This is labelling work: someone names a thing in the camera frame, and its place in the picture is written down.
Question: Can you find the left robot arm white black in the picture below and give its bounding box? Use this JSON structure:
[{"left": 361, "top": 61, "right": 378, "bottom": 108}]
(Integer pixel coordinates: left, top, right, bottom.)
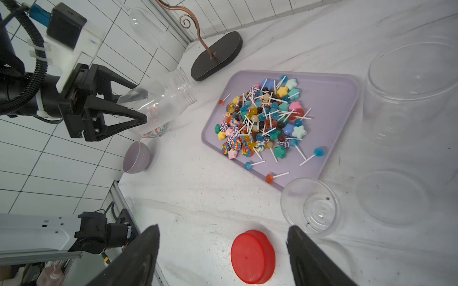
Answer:
[{"left": 1, "top": 1, "right": 147, "bottom": 142}]

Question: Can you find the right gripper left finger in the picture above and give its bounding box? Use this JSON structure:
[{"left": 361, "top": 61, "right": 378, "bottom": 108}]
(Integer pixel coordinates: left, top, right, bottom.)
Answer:
[{"left": 88, "top": 225, "right": 160, "bottom": 286}]

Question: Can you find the red lid candy jar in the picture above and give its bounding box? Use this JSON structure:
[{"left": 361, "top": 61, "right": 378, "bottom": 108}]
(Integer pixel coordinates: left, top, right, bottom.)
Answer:
[{"left": 117, "top": 67, "right": 198, "bottom": 135}]

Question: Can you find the metal glass holder stand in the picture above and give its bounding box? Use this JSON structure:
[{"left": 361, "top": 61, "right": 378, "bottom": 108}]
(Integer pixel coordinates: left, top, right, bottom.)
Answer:
[{"left": 156, "top": 0, "right": 243, "bottom": 82}]

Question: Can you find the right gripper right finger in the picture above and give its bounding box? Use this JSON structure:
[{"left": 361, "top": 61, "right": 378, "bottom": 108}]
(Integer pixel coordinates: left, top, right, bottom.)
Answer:
[{"left": 286, "top": 225, "right": 356, "bottom": 286}]

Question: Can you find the hanging wine glass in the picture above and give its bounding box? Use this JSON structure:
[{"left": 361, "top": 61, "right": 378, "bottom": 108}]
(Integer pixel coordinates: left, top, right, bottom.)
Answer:
[{"left": 118, "top": 1, "right": 167, "bottom": 46}]

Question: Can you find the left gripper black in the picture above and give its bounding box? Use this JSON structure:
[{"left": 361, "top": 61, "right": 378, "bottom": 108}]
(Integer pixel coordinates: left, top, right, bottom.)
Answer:
[{"left": 58, "top": 63, "right": 147, "bottom": 141}]

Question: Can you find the white star candy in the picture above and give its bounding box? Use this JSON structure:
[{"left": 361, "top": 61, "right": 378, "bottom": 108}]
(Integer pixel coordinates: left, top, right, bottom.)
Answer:
[{"left": 292, "top": 125, "right": 307, "bottom": 139}]

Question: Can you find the lilac bowl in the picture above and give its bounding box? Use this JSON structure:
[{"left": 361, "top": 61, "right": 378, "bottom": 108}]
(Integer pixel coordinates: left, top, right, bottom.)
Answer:
[{"left": 122, "top": 141, "right": 151, "bottom": 174}]

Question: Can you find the yellow star candy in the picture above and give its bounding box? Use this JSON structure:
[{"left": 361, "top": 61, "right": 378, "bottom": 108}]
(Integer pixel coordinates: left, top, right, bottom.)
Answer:
[{"left": 218, "top": 131, "right": 226, "bottom": 140}]

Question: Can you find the aluminium mounting rail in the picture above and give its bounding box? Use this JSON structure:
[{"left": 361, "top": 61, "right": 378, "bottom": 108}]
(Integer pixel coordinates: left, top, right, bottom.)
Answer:
[{"left": 1, "top": 182, "right": 167, "bottom": 286}]

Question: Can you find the lilac plastic tray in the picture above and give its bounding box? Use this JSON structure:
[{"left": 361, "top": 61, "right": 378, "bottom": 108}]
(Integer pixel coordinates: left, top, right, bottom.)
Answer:
[{"left": 221, "top": 70, "right": 360, "bottom": 191}]

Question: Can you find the pink star candy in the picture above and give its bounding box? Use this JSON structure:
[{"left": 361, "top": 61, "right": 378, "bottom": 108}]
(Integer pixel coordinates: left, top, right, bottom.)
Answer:
[{"left": 289, "top": 101, "right": 302, "bottom": 112}]

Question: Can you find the clear jar lid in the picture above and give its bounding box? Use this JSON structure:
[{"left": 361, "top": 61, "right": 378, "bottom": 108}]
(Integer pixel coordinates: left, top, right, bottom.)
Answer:
[{"left": 354, "top": 169, "right": 431, "bottom": 228}]

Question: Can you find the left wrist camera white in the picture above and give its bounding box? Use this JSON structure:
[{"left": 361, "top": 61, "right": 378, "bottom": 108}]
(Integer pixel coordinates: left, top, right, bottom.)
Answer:
[{"left": 27, "top": 3, "right": 106, "bottom": 92}]

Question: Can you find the clear jar with colourful candies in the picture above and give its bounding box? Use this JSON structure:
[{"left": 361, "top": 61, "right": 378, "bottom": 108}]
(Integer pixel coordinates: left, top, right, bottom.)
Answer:
[{"left": 359, "top": 35, "right": 458, "bottom": 186}]

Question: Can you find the patterned red blue bowl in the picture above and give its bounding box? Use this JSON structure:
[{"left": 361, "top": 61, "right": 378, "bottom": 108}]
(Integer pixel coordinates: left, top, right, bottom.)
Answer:
[{"left": 141, "top": 124, "right": 167, "bottom": 138}]

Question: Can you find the small clear jar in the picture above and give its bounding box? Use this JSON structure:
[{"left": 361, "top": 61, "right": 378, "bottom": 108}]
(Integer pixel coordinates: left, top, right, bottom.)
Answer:
[{"left": 280, "top": 178, "right": 341, "bottom": 238}]

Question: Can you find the red jar lid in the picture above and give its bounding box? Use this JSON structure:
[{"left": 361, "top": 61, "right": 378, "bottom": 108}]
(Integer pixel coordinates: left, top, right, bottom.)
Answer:
[{"left": 230, "top": 230, "right": 276, "bottom": 284}]

